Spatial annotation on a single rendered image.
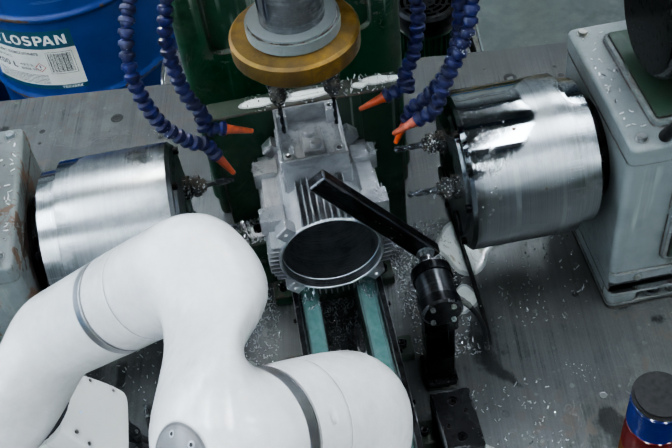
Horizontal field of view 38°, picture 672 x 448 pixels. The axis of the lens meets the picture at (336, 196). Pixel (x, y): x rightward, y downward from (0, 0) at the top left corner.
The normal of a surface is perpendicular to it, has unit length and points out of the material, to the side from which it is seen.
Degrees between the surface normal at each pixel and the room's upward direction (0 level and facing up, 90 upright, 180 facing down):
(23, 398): 66
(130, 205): 28
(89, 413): 58
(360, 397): 47
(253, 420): 34
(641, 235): 89
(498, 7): 0
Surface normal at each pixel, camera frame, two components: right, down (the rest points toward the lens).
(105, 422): 0.77, -0.53
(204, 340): -0.55, -0.72
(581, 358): -0.09, -0.68
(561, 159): 0.05, 0.05
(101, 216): 0.00, -0.20
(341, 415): 0.74, -0.29
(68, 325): -0.56, 0.23
